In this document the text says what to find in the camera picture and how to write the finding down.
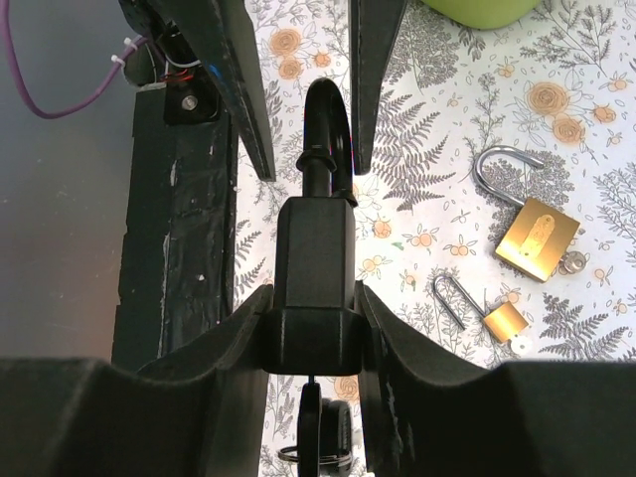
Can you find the large brass padlock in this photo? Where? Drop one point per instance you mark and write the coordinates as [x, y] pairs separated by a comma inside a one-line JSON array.
[[540, 234]]

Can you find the floral patterned table mat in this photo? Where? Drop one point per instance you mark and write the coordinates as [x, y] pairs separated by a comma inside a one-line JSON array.
[[558, 83]]

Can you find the small brass padlock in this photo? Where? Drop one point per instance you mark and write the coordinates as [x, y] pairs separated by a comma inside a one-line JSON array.
[[505, 323]]

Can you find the black Kaijing padlock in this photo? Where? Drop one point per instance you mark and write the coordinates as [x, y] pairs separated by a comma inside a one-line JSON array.
[[313, 328]]

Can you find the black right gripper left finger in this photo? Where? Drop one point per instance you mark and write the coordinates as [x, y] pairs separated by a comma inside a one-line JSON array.
[[198, 411]]

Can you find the black-headed key bunch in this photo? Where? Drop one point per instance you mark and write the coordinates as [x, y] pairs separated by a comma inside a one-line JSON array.
[[324, 445]]

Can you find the green vegetable tray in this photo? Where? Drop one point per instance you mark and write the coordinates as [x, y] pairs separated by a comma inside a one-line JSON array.
[[483, 14]]

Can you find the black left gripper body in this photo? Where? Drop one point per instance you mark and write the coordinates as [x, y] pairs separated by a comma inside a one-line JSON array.
[[160, 56]]

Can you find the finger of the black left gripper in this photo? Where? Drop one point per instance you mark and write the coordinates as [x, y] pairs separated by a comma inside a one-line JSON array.
[[373, 29], [221, 35]]

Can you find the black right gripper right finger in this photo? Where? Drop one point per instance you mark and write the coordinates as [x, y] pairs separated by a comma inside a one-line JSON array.
[[427, 412]]

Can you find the silver key in large brass padlock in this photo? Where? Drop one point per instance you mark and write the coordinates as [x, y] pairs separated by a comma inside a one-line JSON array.
[[572, 262]]

